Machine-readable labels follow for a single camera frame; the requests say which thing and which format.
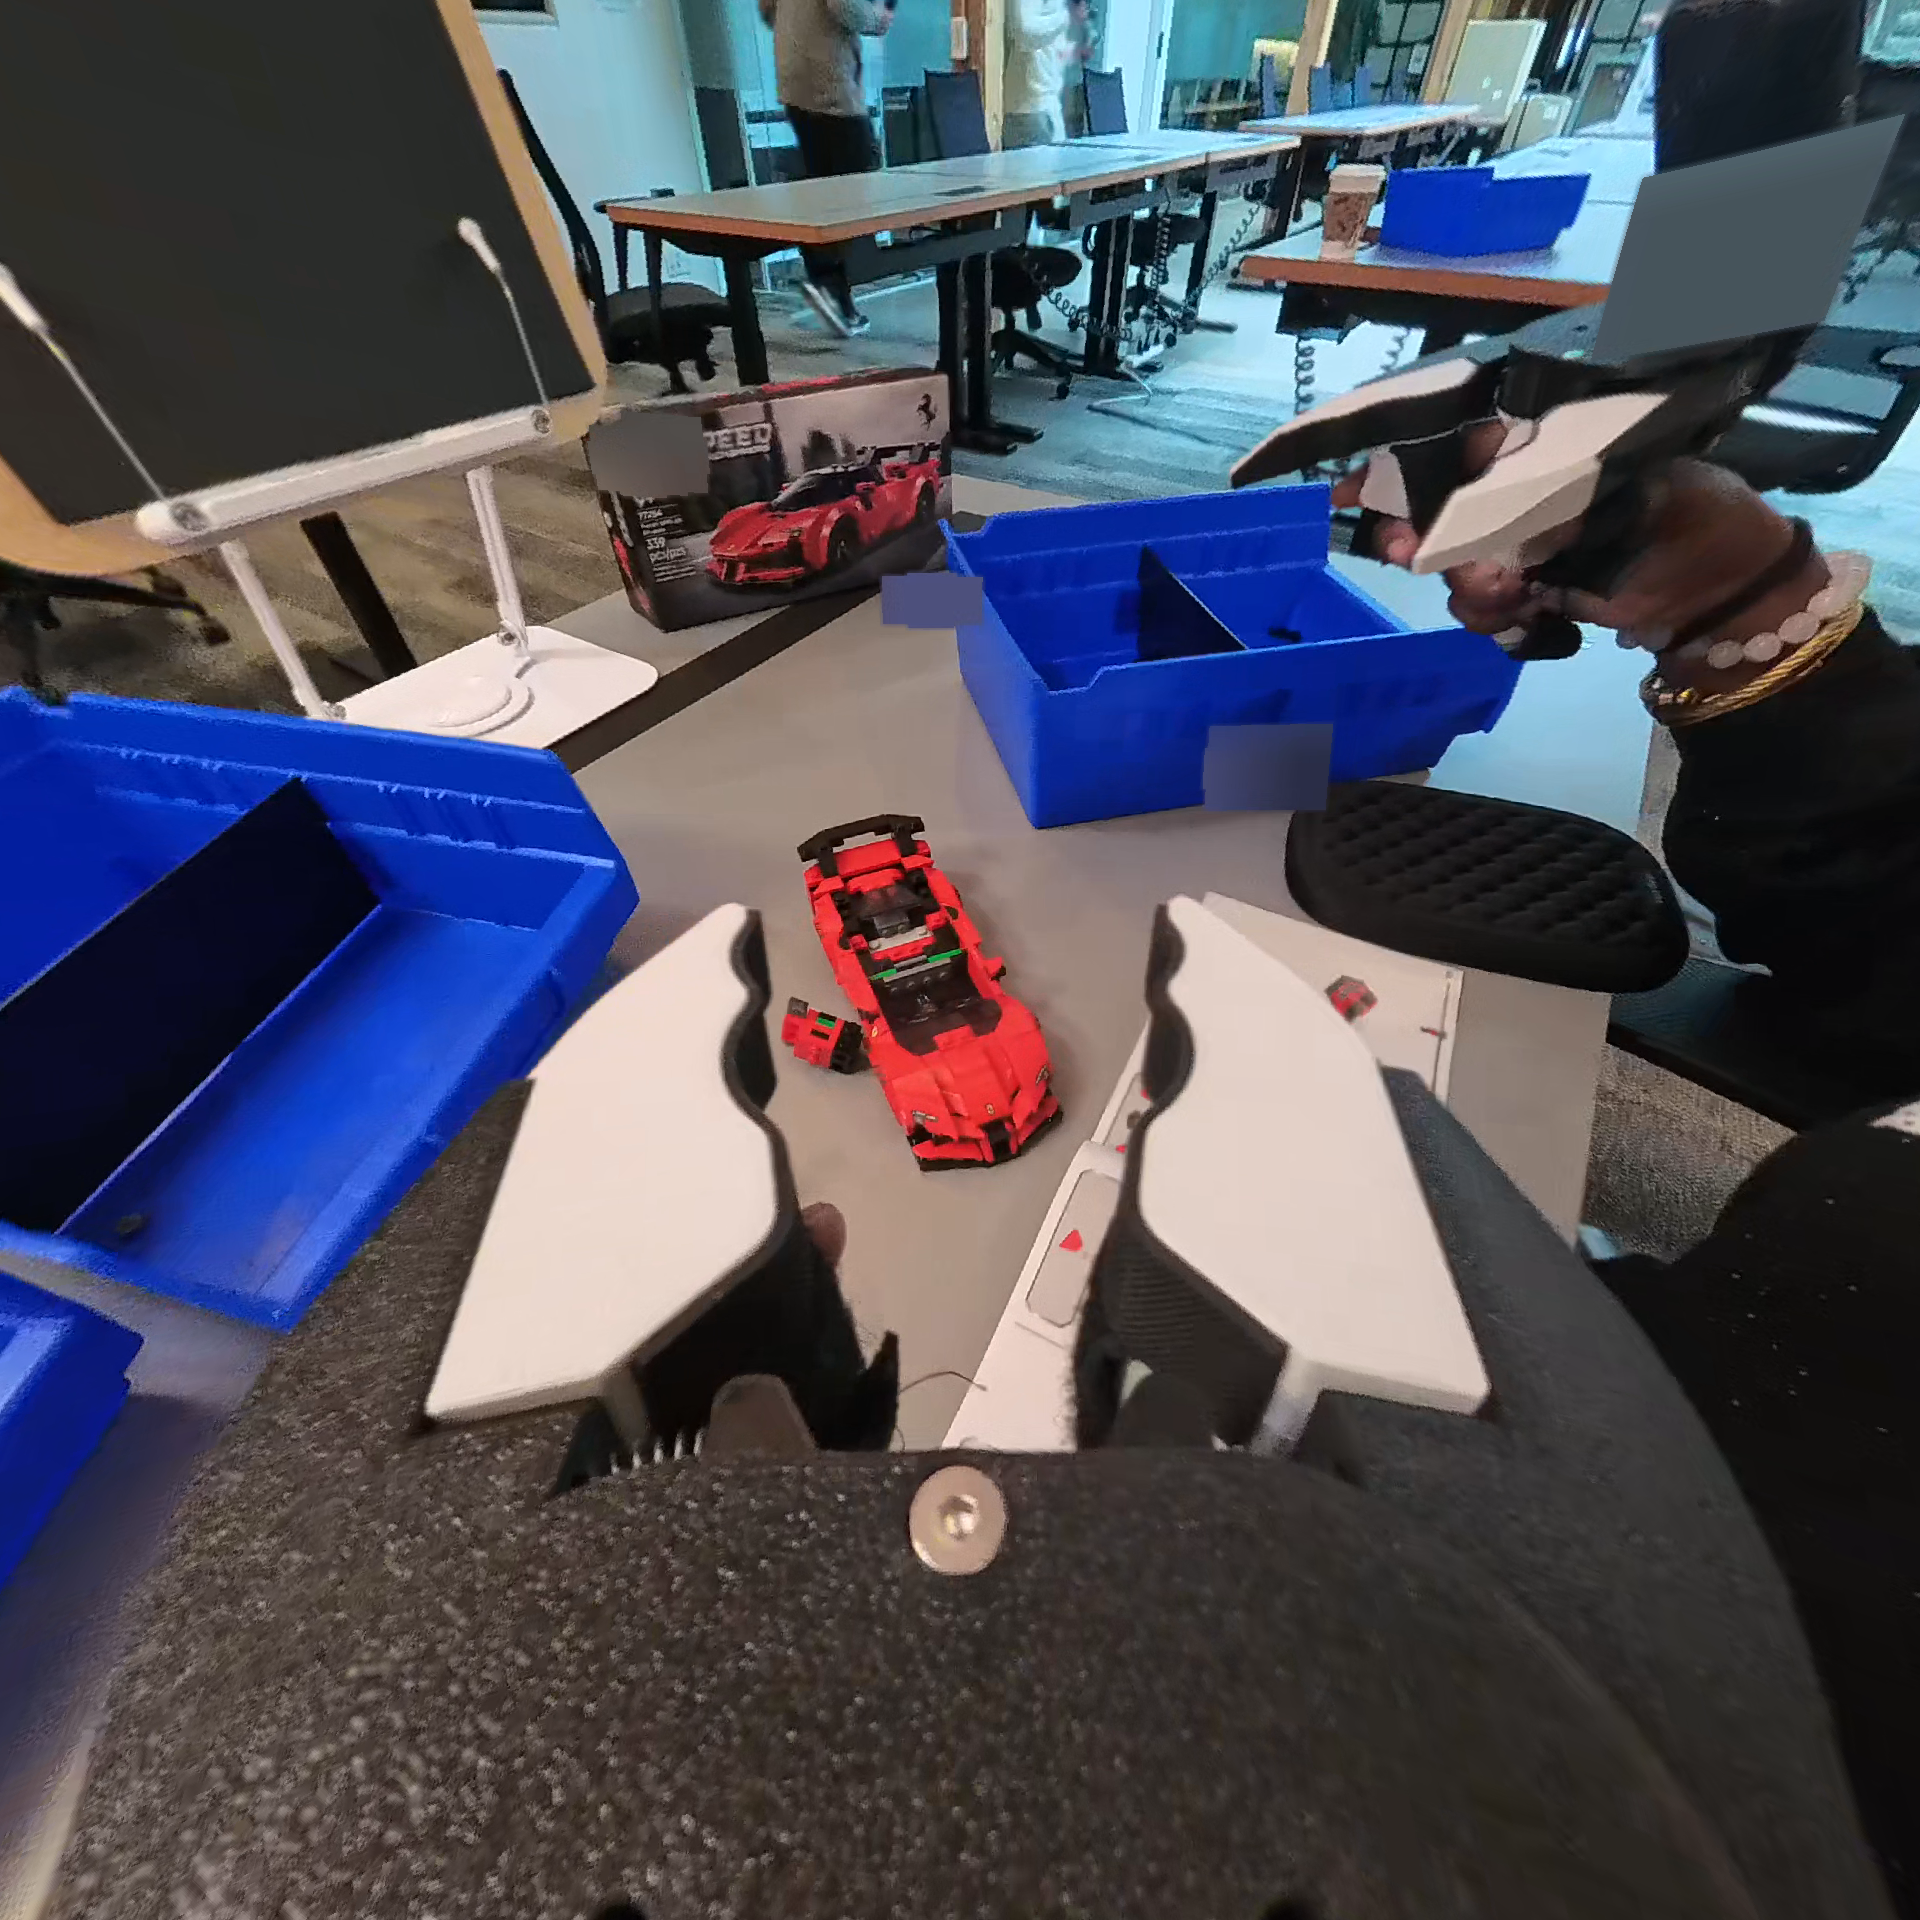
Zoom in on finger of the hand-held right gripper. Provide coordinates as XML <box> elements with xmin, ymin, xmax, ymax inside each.
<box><xmin>1411</xmin><ymin>390</ymin><xmax>1670</xmax><ymax>579</ymax></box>
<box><xmin>1229</xmin><ymin>358</ymin><xmax>1503</xmax><ymax>492</ymax></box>

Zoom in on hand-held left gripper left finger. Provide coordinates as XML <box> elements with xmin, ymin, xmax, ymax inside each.
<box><xmin>423</xmin><ymin>903</ymin><xmax>889</xmax><ymax>1453</ymax></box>

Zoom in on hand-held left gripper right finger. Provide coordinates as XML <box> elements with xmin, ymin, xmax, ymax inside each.
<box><xmin>1075</xmin><ymin>895</ymin><xmax>1493</xmax><ymax>1460</ymax></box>

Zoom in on red lego car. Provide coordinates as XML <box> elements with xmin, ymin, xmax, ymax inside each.
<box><xmin>797</xmin><ymin>813</ymin><xmax>1064</xmax><ymax>1173</ymax></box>

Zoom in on person's right forearm black sleeve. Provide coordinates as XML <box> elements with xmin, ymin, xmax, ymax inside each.
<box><xmin>1654</xmin><ymin>608</ymin><xmax>1920</xmax><ymax>1052</ymax></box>

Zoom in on lego set box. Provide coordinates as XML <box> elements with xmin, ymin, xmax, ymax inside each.
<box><xmin>585</xmin><ymin>368</ymin><xmax>956</xmax><ymax>633</ymax></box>

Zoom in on person's right hand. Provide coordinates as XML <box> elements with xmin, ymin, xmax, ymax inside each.
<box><xmin>1333</xmin><ymin>422</ymin><xmax>1836</xmax><ymax>663</ymax></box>

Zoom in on white instruction booklet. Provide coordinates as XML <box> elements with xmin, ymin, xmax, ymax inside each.
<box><xmin>942</xmin><ymin>893</ymin><xmax>1465</xmax><ymax>1453</ymax></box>

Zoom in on large blue plastic bin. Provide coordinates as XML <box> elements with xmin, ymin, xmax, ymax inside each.
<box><xmin>0</xmin><ymin>688</ymin><xmax>639</xmax><ymax>1332</ymax></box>

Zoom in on black chair armrest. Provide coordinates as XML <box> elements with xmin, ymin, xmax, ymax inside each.
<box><xmin>1284</xmin><ymin>777</ymin><xmax>1692</xmax><ymax>991</ymax></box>

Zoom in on black office chair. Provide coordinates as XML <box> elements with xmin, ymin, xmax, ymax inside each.
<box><xmin>913</xmin><ymin>67</ymin><xmax>1087</xmax><ymax>405</ymax></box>
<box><xmin>499</xmin><ymin>67</ymin><xmax>740</xmax><ymax>395</ymax></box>
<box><xmin>0</xmin><ymin>557</ymin><xmax>233</xmax><ymax>711</ymax></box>

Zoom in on black bin divider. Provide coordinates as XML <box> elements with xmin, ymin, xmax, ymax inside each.
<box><xmin>0</xmin><ymin>779</ymin><xmax>384</xmax><ymax>1233</ymax></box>

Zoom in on long wooden edged table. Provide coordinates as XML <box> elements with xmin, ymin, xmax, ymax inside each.
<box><xmin>597</xmin><ymin>128</ymin><xmax>1263</xmax><ymax>454</ymax></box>

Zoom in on person's black clothed leg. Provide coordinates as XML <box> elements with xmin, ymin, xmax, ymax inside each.
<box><xmin>1587</xmin><ymin>1099</ymin><xmax>1920</xmax><ymax>1920</ymax></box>

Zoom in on black table leg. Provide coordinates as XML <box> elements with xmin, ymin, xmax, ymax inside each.
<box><xmin>297</xmin><ymin>510</ymin><xmax>424</xmax><ymax>680</ymax></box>

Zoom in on white bead bracelet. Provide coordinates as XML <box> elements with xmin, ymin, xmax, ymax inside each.
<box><xmin>1654</xmin><ymin>551</ymin><xmax>1873</xmax><ymax>671</ymax></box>

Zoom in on gold bracelet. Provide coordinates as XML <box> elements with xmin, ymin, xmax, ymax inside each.
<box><xmin>1639</xmin><ymin>598</ymin><xmax>1868</xmax><ymax>731</ymax></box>

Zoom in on black board wooden frame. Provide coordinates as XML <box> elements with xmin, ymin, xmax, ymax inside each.
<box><xmin>0</xmin><ymin>0</ymin><xmax>611</xmax><ymax>575</ymax></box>

